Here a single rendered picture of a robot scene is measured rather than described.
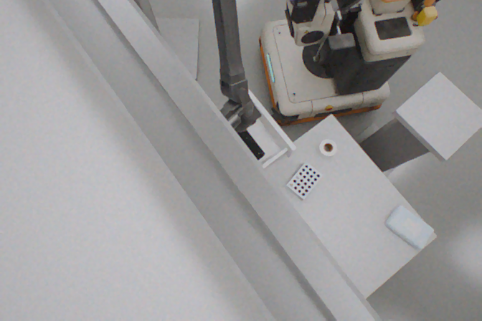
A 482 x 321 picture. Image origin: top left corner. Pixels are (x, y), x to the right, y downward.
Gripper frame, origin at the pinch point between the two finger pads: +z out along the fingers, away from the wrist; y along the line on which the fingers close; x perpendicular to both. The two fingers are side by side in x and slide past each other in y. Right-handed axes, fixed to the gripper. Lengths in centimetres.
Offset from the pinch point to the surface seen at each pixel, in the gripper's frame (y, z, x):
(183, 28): 24, 88, 106
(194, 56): 19, 89, 84
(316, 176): 14.1, 16.5, -28.9
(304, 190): 6.9, 16.4, -30.4
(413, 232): 30, 17, -66
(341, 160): 27.7, 20.4, -29.3
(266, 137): 6.5, 11.7, -5.8
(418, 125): 63, 21, -36
